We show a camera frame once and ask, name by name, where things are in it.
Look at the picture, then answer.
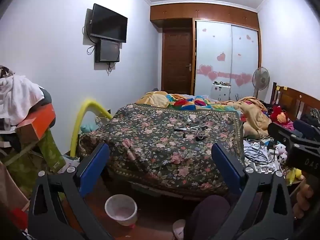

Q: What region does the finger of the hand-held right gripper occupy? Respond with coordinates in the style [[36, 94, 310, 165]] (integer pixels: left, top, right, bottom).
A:
[[267, 121, 304, 147], [293, 119, 320, 138]]

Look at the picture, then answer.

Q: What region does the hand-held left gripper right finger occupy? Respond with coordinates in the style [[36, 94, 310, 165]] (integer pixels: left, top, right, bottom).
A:
[[211, 142, 295, 240]]

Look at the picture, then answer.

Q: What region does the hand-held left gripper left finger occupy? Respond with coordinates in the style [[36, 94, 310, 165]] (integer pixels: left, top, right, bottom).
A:
[[27, 142, 113, 240]]

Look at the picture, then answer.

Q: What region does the white plastic waste bin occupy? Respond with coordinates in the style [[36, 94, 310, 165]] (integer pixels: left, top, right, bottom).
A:
[[104, 194, 138, 227]]

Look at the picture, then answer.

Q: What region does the person's right hand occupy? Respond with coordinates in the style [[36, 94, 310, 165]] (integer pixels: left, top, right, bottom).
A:
[[291, 183, 314, 221]]

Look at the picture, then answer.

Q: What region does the red plush toy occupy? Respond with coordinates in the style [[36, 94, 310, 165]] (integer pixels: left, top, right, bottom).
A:
[[270, 106, 290, 123]]

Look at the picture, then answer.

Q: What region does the yellow plush toy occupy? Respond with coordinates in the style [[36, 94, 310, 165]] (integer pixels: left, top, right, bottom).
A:
[[286, 167, 305, 185]]

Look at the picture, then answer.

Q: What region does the white plush toy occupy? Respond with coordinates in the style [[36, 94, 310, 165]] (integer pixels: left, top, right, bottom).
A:
[[275, 144, 288, 160]]

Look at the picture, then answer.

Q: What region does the white plastic shopping bag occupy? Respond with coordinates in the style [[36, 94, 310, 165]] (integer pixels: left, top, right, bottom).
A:
[[62, 155, 81, 173]]

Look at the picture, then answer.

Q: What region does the beige orange blanket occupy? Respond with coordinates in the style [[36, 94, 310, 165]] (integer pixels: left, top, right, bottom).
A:
[[224, 96, 272, 139]]

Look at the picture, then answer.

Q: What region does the wooden headboard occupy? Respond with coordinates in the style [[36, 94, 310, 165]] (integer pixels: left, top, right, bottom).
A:
[[270, 82, 320, 128]]

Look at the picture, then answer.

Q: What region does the green leaf-print bag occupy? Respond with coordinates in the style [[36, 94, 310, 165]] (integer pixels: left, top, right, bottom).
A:
[[37, 130, 67, 174], [5, 152, 50, 192]]

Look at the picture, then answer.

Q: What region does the yellow foam tube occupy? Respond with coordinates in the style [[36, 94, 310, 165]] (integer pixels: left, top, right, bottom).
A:
[[70, 98, 113, 157]]

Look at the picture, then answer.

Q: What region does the person's leg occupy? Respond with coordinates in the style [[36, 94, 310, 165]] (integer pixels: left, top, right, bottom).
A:
[[184, 195, 230, 240]]

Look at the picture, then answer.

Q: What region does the white standing fan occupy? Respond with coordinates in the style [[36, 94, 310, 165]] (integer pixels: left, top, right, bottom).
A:
[[252, 67, 270, 98]]

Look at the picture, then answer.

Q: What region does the dark floral blanket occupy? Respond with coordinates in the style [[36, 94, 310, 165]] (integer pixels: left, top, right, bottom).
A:
[[79, 103, 244, 197]]

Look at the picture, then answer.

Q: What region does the small white cabinet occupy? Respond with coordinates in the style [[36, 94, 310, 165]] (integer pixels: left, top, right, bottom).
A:
[[211, 82, 231, 102]]

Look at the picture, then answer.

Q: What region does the colourful striped blanket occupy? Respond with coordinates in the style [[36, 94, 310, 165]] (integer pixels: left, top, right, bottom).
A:
[[167, 94, 225, 110]]

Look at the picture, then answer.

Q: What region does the orange box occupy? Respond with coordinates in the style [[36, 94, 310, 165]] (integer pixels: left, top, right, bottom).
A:
[[15, 104, 56, 144]]

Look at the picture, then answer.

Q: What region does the pale pink slipper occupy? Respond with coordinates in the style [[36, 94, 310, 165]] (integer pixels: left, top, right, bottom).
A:
[[172, 219, 187, 240]]

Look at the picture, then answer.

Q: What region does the yellow blanket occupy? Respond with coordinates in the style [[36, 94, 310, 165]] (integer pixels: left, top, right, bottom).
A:
[[136, 91, 173, 108]]

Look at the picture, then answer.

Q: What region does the sliding wardrobe with heart stickers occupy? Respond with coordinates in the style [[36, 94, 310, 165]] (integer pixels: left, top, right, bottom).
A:
[[194, 19, 262, 101]]

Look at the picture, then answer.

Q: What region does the white towel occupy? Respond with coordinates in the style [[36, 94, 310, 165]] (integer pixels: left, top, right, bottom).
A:
[[0, 74, 45, 125]]

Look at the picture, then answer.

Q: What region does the brown wooden door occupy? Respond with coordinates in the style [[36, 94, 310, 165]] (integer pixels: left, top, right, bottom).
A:
[[162, 27, 195, 95]]

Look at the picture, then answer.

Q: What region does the wooden overhead cabinet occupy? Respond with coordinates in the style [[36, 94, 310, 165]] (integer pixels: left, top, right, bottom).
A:
[[150, 3, 260, 30]]

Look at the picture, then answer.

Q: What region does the black cable coil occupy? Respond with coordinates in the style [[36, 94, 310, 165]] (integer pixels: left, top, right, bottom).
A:
[[244, 136, 269, 165]]

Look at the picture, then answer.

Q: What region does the small black wall monitor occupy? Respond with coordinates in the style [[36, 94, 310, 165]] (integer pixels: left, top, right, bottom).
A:
[[95, 39, 121, 63]]

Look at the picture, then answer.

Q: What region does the black wall television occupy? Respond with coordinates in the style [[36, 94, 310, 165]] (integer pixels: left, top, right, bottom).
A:
[[90, 3, 128, 43]]

